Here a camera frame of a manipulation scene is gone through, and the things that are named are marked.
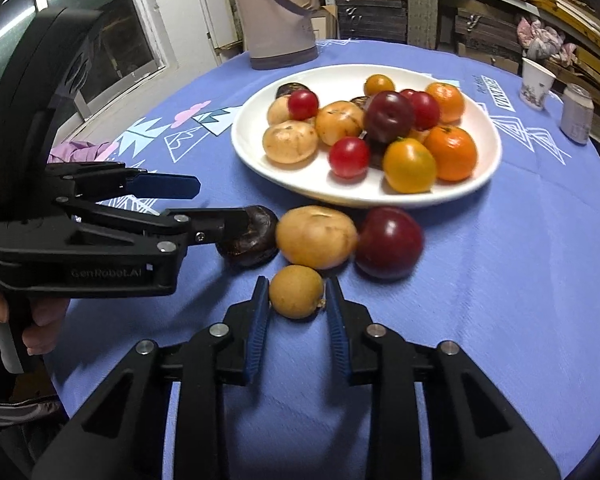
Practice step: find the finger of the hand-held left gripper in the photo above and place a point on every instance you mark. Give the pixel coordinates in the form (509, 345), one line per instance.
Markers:
(205, 225)
(175, 185)

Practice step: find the white leaning board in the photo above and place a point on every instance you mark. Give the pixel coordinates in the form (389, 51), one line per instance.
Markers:
(220, 10)

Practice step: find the dark water chestnut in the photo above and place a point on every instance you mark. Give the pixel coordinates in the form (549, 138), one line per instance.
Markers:
(255, 250)
(286, 89)
(359, 102)

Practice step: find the white framed window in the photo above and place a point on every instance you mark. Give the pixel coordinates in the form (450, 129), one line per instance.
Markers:
(130, 35)

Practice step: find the white paper cup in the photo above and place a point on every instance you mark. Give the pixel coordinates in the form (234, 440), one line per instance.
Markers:
(535, 85)

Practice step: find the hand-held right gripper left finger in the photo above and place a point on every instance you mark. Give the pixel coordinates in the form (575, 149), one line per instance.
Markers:
(257, 325)

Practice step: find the striped tan pepino melon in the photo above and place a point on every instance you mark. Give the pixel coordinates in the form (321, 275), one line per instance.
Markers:
(420, 135)

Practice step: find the blue patterned tablecloth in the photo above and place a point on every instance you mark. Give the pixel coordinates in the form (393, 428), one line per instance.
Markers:
(480, 310)

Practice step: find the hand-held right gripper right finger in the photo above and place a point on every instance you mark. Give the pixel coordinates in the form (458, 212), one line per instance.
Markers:
(337, 330)

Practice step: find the beige thermos flask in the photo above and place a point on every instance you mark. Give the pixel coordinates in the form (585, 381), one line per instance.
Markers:
(275, 35)

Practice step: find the dark red plum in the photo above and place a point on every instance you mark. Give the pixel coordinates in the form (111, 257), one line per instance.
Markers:
(389, 249)
(389, 116)

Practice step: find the person's left hand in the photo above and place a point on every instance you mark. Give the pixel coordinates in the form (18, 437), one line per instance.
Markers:
(45, 325)

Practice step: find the grey drink can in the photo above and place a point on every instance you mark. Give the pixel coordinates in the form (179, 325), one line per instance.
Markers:
(575, 115)

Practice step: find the small brown longan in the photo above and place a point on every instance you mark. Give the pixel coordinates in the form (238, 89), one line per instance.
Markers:
(296, 291)

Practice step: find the perforated wooden board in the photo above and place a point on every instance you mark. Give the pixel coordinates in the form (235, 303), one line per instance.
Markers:
(422, 22)

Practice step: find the yellow tomato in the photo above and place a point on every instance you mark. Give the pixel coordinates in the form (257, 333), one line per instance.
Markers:
(409, 165)
(379, 85)

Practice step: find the red tomato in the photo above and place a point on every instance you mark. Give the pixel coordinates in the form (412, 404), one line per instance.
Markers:
(302, 104)
(349, 156)
(426, 109)
(407, 93)

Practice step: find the white oval plate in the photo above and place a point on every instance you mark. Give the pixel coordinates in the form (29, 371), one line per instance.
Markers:
(300, 180)

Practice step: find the pink crumpled rag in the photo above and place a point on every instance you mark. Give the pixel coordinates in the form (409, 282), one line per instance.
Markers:
(545, 40)

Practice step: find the purple cloth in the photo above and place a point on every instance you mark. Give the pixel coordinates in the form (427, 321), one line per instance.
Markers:
(75, 152)

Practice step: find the person's dark jacket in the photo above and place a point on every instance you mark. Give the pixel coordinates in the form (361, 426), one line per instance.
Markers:
(15, 435)

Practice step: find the orange mandarin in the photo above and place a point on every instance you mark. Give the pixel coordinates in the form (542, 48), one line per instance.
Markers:
(451, 152)
(447, 101)

